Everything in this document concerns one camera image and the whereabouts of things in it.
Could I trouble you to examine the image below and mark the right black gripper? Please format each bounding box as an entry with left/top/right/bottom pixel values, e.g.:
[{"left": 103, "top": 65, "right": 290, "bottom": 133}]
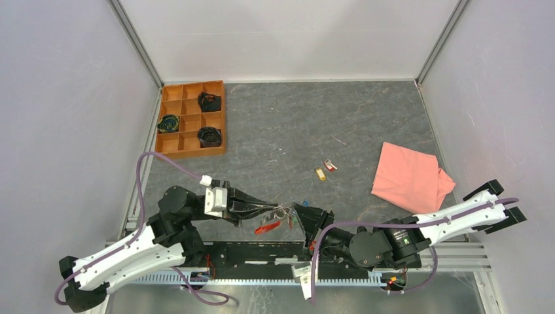
[{"left": 292, "top": 202, "right": 355, "bottom": 265}]

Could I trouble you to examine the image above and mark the steel key holder red handle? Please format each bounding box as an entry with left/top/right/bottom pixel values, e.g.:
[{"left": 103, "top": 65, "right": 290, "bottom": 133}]
[{"left": 254, "top": 206, "right": 298, "bottom": 236}]

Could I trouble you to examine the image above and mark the yellow key tag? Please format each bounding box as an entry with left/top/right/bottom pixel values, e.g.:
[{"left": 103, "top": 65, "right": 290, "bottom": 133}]
[{"left": 315, "top": 167, "right": 327, "bottom": 181}]

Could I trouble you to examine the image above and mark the red key tag with ring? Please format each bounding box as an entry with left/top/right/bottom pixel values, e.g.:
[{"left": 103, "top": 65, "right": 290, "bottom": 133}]
[{"left": 323, "top": 159, "right": 338, "bottom": 172}]

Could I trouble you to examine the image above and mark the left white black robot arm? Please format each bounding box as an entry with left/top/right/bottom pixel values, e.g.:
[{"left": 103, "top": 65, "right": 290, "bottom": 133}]
[{"left": 55, "top": 186, "right": 279, "bottom": 313}]

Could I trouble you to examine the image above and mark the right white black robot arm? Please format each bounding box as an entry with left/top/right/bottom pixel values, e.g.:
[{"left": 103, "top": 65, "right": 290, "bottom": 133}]
[{"left": 293, "top": 179, "right": 527, "bottom": 270}]

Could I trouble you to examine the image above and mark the black rolled item bottom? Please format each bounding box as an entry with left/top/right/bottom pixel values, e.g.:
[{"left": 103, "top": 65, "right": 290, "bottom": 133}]
[{"left": 197, "top": 126, "right": 223, "bottom": 148}]

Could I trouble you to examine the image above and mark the black rolled item top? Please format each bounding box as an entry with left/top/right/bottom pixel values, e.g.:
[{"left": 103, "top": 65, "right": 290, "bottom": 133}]
[{"left": 197, "top": 92, "right": 222, "bottom": 113}]

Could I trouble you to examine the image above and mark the green black rolled item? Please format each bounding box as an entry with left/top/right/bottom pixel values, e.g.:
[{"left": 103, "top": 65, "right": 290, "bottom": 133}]
[{"left": 156, "top": 114, "right": 180, "bottom": 134}]

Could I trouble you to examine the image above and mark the pink folded cloth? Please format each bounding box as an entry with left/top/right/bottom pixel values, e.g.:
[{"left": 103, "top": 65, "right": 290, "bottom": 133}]
[{"left": 371, "top": 142, "right": 456, "bottom": 214}]

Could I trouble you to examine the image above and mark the orange compartment tray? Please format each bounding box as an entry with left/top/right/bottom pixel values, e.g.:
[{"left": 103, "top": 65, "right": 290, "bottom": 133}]
[{"left": 155, "top": 80, "right": 226, "bottom": 160}]

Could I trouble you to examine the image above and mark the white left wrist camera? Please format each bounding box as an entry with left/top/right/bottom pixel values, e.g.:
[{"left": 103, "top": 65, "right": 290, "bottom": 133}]
[{"left": 200, "top": 175, "right": 228, "bottom": 218}]

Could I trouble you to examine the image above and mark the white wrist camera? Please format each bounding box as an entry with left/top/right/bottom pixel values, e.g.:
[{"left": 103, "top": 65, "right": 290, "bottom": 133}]
[
  {"left": 291, "top": 261, "right": 319, "bottom": 300},
  {"left": 200, "top": 175, "right": 228, "bottom": 218}
]

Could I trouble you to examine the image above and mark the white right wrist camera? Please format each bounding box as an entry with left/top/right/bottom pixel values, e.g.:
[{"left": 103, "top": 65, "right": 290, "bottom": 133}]
[{"left": 291, "top": 261, "right": 319, "bottom": 300}]

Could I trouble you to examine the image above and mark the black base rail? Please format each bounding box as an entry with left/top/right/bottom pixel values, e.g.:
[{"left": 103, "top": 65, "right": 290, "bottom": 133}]
[{"left": 164, "top": 240, "right": 421, "bottom": 281}]

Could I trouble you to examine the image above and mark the white slotted cable duct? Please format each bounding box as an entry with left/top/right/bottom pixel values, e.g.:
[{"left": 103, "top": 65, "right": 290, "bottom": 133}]
[{"left": 130, "top": 269, "right": 386, "bottom": 287}]

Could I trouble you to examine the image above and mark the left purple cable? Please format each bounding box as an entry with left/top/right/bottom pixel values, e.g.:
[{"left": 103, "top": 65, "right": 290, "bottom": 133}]
[{"left": 54, "top": 151, "right": 230, "bottom": 307}]

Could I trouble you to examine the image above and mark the purple cable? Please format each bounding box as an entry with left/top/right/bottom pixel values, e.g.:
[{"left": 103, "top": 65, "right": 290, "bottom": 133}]
[
  {"left": 54, "top": 151, "right": 230, "bottom": 307},
  {"left": 308, "top": 197, "right": 520, "bottom": 306}
]

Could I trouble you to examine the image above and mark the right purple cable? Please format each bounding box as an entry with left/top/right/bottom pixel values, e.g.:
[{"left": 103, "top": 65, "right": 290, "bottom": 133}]
[{"left": 308, "top": 197, "right": 520, "bottom": 306}]

